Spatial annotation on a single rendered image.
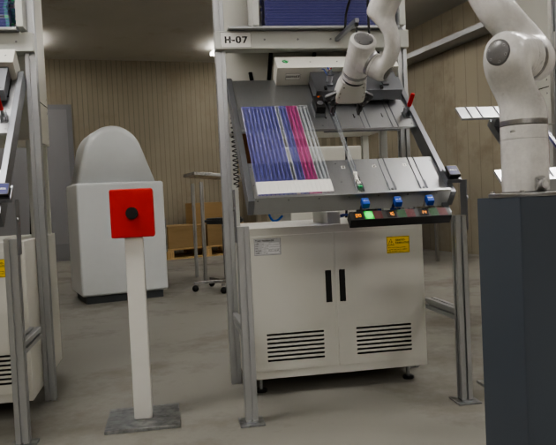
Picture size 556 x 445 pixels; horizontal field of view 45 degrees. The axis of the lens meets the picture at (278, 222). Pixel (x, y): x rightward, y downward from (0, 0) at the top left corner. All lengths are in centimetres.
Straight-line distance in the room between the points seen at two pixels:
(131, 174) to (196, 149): 486
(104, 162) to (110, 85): 484
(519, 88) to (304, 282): 110
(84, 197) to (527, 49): 392
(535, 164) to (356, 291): 98
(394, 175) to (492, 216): 58
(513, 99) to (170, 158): 845
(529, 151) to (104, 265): 391
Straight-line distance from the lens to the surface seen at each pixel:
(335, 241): 252
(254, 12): 269
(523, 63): 181
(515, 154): 184
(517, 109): 185
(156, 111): 1008
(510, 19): 196
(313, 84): 263
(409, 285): 263
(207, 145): 1016
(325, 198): 219
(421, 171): 239
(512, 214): 180
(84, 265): 522
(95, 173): 527
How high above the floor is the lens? 72
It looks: 2 degrees down
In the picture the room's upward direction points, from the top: 3 degrees counter-clockwise
